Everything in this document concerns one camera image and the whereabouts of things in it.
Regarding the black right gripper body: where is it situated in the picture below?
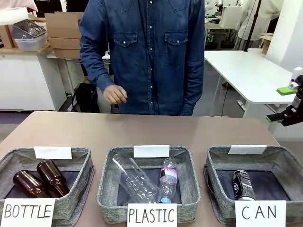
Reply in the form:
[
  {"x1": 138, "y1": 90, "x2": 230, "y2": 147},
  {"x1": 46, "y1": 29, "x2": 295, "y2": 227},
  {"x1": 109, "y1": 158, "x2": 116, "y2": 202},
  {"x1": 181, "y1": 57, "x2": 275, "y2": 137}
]
[{"x1": 292, "y1": 93, "x2": 303, "y2": 112}]

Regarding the crushed dark drink can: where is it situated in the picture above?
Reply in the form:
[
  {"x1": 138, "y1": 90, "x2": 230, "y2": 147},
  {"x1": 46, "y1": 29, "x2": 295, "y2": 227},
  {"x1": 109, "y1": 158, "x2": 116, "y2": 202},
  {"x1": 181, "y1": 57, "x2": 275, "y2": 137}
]
[{"x1": 232, "y1": 169, "x2": 257, "y2": 202}]

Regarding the small blue-capped water bottle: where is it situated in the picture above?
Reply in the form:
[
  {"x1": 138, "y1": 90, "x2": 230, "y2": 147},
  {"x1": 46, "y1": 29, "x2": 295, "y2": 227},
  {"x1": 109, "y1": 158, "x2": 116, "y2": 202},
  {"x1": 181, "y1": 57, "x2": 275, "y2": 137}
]
[{"x1": 158, "y1": 157, "x2": 179, "y2": 204}]

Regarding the large clear plastic bottle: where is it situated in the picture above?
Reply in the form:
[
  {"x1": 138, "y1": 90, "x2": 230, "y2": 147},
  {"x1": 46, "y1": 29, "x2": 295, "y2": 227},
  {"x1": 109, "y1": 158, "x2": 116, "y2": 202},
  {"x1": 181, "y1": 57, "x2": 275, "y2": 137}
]
[{"x1": 111, "y1": 153, "x2": 162, "y2": 205}]

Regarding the brown glass bottle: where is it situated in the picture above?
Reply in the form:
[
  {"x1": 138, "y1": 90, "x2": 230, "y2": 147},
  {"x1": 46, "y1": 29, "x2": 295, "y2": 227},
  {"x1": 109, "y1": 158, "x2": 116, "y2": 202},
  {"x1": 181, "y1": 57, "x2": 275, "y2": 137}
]
[
  {"x1": 36, "y1": 159, "x2": 70, "y2": 198},
  {"x1": 12, "y1": 170, "x2": 52, "y2": 199}
]

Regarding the person's left forearm denim sleeve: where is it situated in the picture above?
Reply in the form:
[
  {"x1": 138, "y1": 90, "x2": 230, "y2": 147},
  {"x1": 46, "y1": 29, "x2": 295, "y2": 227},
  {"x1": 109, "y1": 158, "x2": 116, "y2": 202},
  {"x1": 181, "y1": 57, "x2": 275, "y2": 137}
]
[{"x1": 180, "y1": 60, "x2": 205, "y2": 117}]

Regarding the person's right forearm denim sleeve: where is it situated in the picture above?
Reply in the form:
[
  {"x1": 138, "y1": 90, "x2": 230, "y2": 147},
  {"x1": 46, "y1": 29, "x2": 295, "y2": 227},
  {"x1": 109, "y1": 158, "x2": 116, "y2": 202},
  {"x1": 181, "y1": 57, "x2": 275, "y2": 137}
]
[{"x1": 81, "y1": 53, "x2": 116, "y2": 92}]

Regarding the paper label CAN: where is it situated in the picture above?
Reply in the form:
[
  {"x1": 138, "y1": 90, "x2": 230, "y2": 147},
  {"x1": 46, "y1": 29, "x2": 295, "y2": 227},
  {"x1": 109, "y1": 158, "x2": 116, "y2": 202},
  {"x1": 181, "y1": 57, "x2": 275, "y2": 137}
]
[{"x1": 234, "y1": 200, "x2": 287, "y2": 227}]

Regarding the grey fabric basket can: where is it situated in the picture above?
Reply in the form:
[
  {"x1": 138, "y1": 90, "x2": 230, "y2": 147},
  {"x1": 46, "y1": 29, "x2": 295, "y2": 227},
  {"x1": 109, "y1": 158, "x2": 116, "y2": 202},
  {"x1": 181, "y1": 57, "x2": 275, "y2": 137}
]
[{"x1": 203, "y1": 145, "x2": 303, "y2": 224}]

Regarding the grey fabric basket plastic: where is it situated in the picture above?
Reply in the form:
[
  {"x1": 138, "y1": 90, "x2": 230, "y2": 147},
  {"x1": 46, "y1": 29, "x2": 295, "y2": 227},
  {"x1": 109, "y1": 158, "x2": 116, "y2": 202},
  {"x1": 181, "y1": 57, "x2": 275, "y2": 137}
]
[{"x1": 97, "y1": 145, "x2": 201, "y2": 224}]

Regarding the grey fabric basket bottle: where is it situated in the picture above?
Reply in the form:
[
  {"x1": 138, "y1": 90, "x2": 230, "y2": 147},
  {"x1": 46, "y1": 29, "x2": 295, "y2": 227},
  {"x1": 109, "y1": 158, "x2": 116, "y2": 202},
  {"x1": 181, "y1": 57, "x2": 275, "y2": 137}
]
[{"x1": 0, "y1": 146, "x2": 95, "y2": 227}]

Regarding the person's right hand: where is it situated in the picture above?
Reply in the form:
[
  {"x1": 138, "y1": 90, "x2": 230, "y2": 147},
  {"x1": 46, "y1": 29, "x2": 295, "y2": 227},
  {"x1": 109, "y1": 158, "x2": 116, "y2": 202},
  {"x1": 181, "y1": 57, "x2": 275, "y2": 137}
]
[{"x1": 103, "y1": 84, "x2": 129, "y2": 105}]

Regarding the large white table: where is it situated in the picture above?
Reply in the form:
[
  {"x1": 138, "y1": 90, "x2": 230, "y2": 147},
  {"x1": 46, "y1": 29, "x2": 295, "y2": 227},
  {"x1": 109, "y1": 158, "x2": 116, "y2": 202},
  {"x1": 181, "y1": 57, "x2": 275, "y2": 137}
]
[{"x1": 203, "y1": 48, "x2": 297, "y2": 133}]

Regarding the blank white card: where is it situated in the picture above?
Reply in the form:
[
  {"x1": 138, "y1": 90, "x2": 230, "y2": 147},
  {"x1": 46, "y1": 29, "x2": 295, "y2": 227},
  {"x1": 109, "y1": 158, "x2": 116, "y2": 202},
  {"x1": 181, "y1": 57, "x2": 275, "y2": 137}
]
[
  {"x1": 133, "y1": 145, "x2": 170, "y2": 158},
  {"x1": 34, "y1": 146, "x2": 72, "y2": 160},
  {"x1": 230, "y1": 144, "x2": 267, "y2": 155}
]

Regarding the black tripod pole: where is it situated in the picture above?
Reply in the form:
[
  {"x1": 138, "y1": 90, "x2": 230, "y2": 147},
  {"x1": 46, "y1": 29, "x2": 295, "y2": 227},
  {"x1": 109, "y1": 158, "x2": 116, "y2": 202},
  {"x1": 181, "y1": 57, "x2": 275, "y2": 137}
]
[{"x1": 246, "y1": 0, "x2": 263, "y2": 52}]

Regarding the person in white coat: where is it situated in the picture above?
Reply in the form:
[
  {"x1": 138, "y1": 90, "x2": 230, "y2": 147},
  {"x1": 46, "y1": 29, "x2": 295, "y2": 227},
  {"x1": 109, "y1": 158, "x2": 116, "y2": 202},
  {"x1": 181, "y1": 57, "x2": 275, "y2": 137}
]
[{"x1": 236, "y1": 0, "x2": 284, "y2": 51}]

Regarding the white box appliance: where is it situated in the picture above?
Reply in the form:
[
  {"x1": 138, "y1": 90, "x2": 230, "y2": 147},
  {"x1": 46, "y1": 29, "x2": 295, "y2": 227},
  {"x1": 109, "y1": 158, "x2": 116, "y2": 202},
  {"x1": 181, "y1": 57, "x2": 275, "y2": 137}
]
[{"x1": 219, "y1": 4, "x2": 243, "y2": 28}]

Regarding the light wooden desk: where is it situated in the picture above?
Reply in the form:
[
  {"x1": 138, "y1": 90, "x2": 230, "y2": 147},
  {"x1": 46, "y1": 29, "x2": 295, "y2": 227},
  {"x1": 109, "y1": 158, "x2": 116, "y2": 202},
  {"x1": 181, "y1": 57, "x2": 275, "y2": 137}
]
[{"x1": 204, "y1": 22, "x2": 238, "y2": 51}]

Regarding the person in denim shirt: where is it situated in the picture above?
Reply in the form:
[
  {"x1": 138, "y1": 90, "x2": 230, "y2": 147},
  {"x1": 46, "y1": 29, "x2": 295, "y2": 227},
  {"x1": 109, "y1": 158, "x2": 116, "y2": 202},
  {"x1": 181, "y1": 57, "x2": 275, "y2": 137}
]
[{"x1": 79, "y1": 0, "x2": 206, "y2": 117}]

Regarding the paper label PLASTIC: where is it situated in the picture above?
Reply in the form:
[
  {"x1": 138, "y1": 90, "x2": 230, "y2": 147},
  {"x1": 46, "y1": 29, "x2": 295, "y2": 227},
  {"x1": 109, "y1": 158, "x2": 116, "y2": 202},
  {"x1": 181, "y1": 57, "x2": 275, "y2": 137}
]
[{"x1": 127, "y1": 202, "x2": 178, "y2": 227}]

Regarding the person in black trousers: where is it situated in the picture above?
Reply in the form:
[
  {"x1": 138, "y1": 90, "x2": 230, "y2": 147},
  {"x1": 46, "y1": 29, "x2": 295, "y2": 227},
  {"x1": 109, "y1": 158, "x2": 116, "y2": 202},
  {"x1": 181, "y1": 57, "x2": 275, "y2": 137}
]
[{"x1": 80, "y1": 60, "x2": 89, "y2": 77}]

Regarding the small white table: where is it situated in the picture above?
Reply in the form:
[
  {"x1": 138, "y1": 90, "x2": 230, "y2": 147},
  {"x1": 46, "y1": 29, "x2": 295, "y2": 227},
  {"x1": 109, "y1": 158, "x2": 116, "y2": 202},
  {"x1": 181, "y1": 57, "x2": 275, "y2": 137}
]
[{"x1": 45, "y1": 50, "x2": 112, "y2": 95}]

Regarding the flat cardboard box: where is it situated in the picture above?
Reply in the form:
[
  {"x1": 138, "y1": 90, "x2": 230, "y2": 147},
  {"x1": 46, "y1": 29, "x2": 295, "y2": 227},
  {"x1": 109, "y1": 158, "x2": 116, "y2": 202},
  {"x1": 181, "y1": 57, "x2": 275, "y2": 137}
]
[
  {"x1": 48, "y1": 36, "x2": 81, "y2": 50},
  {"x1": 52, "y1": 47, "x2": 82, "y2": 59}
]

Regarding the large open cardboard box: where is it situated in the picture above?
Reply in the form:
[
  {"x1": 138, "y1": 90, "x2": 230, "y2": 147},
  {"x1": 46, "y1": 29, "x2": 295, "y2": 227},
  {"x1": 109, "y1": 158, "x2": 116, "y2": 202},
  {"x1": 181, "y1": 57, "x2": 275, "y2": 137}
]
[{"x1": 44, "y1": 12, "x2": 85, "y2": 40}]

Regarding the translucent plastic tub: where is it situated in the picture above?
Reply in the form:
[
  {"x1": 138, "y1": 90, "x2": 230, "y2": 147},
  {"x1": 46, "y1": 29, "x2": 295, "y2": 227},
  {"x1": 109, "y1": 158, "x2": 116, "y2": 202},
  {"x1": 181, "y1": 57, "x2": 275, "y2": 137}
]
[{"x1": 14, "y1": 34, "x2": 47, "y2": 52}]

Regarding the white cabinet wooden top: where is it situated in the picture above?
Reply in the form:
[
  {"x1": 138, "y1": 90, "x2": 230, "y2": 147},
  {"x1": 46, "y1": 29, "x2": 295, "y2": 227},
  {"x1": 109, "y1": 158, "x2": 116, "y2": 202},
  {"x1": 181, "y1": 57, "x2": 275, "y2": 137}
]
[{"x1": 0, "y1": 44, "x2": 69, "y2": 112}]

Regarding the clear plastic container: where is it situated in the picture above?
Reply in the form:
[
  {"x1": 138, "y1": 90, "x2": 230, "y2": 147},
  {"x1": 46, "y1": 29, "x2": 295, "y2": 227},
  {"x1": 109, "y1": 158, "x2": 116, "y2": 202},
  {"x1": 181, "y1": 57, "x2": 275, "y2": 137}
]
[{"x1": 11, "y1": 19, "x2": 47, "y2": 40}]

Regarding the paper label BOTTLE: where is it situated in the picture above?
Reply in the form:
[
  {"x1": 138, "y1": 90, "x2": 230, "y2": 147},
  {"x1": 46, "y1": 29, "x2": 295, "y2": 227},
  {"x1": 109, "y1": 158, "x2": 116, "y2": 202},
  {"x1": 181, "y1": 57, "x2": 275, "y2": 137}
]
[{"x1": 0, "y1": 197, "x2": 56, "y2": 227}]

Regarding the white foam sheet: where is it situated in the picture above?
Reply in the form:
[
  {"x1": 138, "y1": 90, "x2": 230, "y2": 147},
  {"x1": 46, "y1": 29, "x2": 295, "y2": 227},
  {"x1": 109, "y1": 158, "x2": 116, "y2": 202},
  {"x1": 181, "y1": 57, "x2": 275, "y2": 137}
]
[{"x1": 0, "y1": 7, "x2": 30, "y2": 25}]

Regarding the small brown cardboard box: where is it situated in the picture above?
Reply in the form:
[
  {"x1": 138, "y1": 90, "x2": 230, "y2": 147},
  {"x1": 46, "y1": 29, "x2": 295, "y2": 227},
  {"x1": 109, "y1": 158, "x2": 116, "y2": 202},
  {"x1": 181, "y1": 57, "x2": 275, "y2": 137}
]
[{"x1": 0, "y1": 24, "x2": 17, "y2": 49}]

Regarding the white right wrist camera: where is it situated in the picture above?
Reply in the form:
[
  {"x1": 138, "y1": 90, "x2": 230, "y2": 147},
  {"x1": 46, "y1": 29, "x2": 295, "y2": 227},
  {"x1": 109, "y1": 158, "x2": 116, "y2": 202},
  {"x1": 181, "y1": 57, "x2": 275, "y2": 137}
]
[{"x1": 289, "y1": 67, "x2": 303, "y2": 88}]

